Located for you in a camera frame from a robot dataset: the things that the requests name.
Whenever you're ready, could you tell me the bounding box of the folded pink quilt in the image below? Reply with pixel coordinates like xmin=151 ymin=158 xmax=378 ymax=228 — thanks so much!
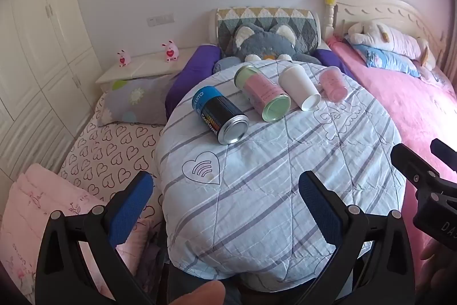
xmin=0 ymin=163 xmax=151 ymax=305

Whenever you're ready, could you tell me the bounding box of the pink cup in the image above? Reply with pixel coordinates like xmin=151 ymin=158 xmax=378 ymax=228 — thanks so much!
xmin=318 ymin=66 xmax=350 ymax=103

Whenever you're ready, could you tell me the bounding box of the patchwork diamond cushion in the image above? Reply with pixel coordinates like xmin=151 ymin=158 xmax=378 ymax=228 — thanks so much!
xmin=214 ymin=7 xmax=321 ymax=53

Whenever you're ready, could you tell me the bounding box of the white plush animal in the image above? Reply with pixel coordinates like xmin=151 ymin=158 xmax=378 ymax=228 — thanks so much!
xmin=344 ymin=20 xmax=437 ymax=68

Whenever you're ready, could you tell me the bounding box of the pink bedsheet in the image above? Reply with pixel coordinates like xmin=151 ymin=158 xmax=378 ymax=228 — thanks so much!
xmin=326 ymin=35 xmax=457 ymax=256

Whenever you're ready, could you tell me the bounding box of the small grey-blue pillow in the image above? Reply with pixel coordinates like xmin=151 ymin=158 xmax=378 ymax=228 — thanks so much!
xmin=213 ymin=57 xmax=240 ymax=74

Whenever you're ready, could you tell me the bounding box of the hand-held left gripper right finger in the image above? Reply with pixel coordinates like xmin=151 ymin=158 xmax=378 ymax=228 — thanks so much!
xmin=298 ymin=170 xmax=418 ymax=305

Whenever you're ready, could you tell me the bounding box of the white wall switch panel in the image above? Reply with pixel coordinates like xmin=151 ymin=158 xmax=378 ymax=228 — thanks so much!
xmin=147 ymin=15 xmax=174 ymax=26

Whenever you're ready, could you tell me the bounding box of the striped white quilt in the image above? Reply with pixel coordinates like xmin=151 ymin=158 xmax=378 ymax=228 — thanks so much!
xmin=153 ymin=59 xmax=408 ymax=291

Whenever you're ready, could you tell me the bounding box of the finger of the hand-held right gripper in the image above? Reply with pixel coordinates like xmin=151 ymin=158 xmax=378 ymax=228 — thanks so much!
xmin=390 ymin=143 xmax=457 ymax=206
xmin=430 ymin=138 xmax=457 ymax=172

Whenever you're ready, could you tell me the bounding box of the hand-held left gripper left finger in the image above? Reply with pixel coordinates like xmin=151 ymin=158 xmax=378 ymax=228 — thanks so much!
xmin=35 ymin=171 xmax=168 ymax=305

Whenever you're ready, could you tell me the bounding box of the pink and green can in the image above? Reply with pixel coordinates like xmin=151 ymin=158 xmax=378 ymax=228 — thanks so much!
xmin=234 ymin=64 xmax=291 ymax=123

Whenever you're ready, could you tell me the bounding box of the white wardrobe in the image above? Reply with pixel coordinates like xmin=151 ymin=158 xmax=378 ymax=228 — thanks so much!
xmin=0 ymin=0 xmax=102 ymax=191

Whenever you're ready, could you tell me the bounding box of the light blue pillow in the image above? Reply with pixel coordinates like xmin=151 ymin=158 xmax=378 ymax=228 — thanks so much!
xmin=353 ymin=44 xmax=422 ymax=78

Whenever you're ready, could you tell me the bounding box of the grey flower pillow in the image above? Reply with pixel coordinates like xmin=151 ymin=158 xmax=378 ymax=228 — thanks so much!
xmin=96 ymin=74 xmax=179 ymax=127

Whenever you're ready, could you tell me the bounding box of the person's right hand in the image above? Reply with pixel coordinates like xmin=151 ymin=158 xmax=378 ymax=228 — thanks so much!
xmin=419 ymin=239 xmax=457 ymax=305

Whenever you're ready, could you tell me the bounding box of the person's left hand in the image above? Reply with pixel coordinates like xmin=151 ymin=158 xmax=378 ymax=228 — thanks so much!
xmin=167 ymin=282 xmax=226 ymax=305

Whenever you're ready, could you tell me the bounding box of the cream wooden headboard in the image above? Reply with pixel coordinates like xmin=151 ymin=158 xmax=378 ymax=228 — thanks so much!
xmin=323 ymin=0 xmax=447 ymax=66

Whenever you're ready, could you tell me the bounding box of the white cup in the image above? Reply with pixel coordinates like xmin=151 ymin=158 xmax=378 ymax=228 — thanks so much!
xmin=278 ymin=64 xmax=322 ymax=112

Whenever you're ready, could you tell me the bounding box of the white nightstand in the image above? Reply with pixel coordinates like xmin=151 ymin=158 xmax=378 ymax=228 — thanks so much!
xmin=96 ymin=47 xmax=197 ymax=91

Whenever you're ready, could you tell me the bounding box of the heart print bedsheet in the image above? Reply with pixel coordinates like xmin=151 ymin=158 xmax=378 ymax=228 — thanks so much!
xmin=59 ymin=91 xmax=168 ymax=220

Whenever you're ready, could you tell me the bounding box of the grey cat plush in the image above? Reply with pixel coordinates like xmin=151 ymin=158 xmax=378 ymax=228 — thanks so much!
xmin=226 ymin=23 xmax=322 ymax=63

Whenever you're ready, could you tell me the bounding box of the black and blue can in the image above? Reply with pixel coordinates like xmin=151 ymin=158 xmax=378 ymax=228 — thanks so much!
xmin=192 ymin=86 xmax=249 ymax=145

